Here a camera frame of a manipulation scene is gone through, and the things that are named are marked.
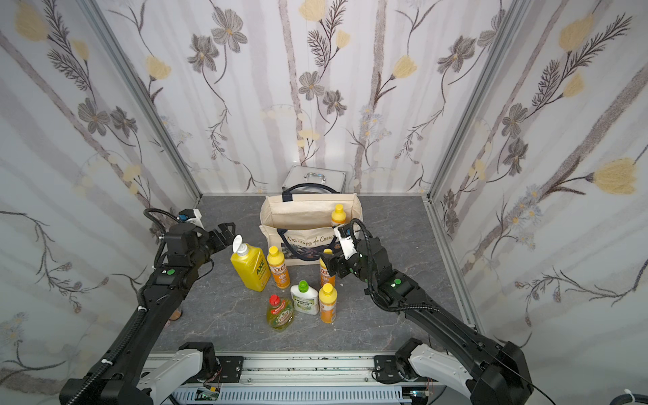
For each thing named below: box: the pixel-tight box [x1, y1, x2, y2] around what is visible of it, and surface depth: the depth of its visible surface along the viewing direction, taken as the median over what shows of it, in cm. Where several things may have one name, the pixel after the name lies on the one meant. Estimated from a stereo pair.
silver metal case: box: [281, 164, 348, 194], surface depth 110 cm
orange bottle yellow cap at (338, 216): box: [331, 203, 347, 227], surface depth 90 cm
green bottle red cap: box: [266, 293, 295, 333], surface depth 77 cm
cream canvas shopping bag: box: [259, 190, 363, 266], surface depth 90 cm
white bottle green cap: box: [290, 280, 319, 316], surface depth 77 cm
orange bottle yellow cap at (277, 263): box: [266, 245, 292, 290], surface depth 80 cm
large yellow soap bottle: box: [230, 234, 271, 292], surface depth 78 cm
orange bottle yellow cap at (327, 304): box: [318, 282, 339, 324], surface depth 71 cm
